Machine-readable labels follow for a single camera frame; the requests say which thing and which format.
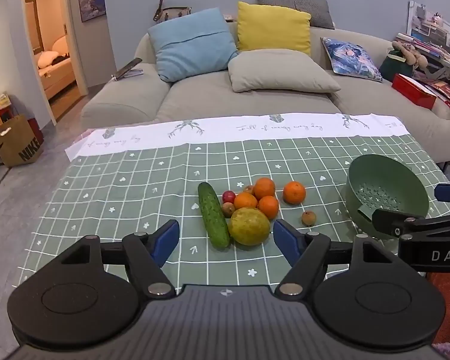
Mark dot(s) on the green colander bowl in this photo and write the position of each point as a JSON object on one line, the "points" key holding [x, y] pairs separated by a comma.
{"points": [[382, 178]]}

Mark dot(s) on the small red plum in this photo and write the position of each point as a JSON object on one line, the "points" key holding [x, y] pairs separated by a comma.
{"points": [[228, 196]]}

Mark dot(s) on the dark green bag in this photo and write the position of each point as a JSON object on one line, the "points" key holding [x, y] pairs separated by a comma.
{"points": [[392, 67]]}

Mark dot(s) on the bed with pillows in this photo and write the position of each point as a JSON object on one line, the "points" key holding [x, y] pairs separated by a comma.
{"points": [[56, 69]]}

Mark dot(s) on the green cucumber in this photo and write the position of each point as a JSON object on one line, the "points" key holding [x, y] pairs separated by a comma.
{"points": [[213, 213]]}

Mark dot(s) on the yellow cushion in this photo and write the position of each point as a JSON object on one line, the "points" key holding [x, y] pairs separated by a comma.
{"points": [[272, 26]]}

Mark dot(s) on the green checked tablecloth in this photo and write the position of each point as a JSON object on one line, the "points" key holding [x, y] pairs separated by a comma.
{"points": [[135, 180]]}

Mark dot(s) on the beige plush toy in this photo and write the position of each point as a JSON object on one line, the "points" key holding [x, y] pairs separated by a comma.
{"points": [[410, 54]]}

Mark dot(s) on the orange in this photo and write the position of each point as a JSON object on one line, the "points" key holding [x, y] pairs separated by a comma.
{"points": [[265, 188], [245, 200], [269, 207], [294, 192]]}

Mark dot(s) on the beige sofa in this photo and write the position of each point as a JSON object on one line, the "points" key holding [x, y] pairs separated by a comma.
{"points": [[195, 97]]}

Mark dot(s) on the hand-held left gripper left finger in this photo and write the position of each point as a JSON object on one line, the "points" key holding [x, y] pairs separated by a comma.
{"points": [[165, 240]]}

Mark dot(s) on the white photo board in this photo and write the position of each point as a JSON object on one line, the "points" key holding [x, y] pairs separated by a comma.
{"points": [[431, 18]]}

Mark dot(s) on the brown paper bag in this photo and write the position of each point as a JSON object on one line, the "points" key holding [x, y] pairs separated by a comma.
{"points": [[18, 142]]}

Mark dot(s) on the beige cushion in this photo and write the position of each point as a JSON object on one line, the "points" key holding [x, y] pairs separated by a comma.
{"points": [[281, 69]]}

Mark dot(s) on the grey cushion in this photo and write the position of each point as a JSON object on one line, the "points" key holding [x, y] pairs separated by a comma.
{"points": [[307, 7]]}

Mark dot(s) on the red box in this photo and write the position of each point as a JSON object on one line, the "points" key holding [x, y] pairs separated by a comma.
{"points": [[412, 92]]}

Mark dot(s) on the red rug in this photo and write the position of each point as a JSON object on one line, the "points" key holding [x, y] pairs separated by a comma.
{"points": [[448, 300]]}

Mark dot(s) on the small brown lychee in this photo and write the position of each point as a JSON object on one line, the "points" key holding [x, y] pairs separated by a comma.
{"points": [[308, 218], [227, 209]]}

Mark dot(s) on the pile of magazines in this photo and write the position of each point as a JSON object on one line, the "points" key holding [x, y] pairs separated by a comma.
{"points": [[446, 86]]}

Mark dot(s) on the wooden door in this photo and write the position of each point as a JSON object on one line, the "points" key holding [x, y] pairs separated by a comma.
{"points": [[33, 22]]}

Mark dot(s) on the black tablet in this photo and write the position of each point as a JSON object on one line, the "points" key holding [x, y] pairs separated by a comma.
{"points": [[126, 68]]}

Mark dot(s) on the blue printed cushion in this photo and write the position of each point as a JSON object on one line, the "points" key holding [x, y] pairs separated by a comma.
{"points": [[350, 58]]}

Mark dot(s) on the white door frame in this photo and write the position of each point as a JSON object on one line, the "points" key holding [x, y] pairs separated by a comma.
{"points": [[77, 56]]}

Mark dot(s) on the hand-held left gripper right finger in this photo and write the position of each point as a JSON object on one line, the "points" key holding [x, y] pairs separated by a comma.
{"points": [[285, 240]]}

